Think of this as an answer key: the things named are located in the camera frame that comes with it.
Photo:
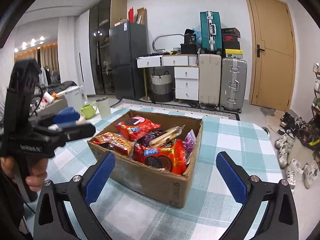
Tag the black refrigerator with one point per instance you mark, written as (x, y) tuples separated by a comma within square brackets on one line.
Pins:
[(127, 43)]

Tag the orange noodle snack bag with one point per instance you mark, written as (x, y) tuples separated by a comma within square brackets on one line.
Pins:
[(115, 142)]

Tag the silver suitcase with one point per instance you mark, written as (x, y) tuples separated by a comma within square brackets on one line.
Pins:
[(233, 84)]

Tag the brown SF cardboard box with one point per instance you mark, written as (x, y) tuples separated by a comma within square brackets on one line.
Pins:
[(158, 184)]

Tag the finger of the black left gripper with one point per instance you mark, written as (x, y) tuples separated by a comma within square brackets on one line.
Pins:
[(78, 132)]

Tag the red oreo packet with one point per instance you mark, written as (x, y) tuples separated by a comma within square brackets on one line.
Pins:
[(171, 159), (135, 128)]

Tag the wooden door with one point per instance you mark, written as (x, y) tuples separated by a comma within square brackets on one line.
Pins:
[(273, 54)]

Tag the teal suitcase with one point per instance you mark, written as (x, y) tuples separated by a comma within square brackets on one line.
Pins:
[(211, 32)]

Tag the woven laundry basket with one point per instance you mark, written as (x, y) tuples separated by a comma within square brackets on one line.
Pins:
[(162, 87)]

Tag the stacked shoe boxes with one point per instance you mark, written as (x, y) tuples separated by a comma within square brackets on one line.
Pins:
[(231, 43)]

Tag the white drawer desk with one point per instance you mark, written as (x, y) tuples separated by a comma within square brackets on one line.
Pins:
[(186, 73)]

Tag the green ceramic watering jug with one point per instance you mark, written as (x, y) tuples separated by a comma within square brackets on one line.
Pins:
[(89, 110)]

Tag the cream tumbler cup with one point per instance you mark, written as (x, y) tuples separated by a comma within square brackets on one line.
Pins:
[(103, 107)]

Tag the white kettle appliance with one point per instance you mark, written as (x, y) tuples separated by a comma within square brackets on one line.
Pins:
[(74, 97)]

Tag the purple gummy candy bag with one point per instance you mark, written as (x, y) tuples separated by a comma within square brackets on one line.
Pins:
[(189, 143)]

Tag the shoe rack with shoes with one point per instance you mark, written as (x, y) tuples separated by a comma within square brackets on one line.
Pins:
[(315, 111)]

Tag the beige suitcase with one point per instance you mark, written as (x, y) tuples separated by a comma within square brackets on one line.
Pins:
[(209, 79)]

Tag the dark glass cabinet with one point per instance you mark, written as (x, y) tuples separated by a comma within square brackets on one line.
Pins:
[(102, 17)]

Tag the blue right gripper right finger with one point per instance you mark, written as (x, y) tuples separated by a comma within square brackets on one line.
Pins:
[(235, 177)]

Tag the person's left hand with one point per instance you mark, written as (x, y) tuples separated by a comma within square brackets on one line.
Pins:
[(38, 172)]

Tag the white sneakers on floor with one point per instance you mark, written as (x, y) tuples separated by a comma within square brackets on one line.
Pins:
[(308, 171)]

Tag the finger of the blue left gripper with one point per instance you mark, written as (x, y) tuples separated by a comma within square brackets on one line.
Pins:
[(65, 118)]

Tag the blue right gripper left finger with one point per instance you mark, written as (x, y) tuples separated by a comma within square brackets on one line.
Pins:
[(96, 177)]

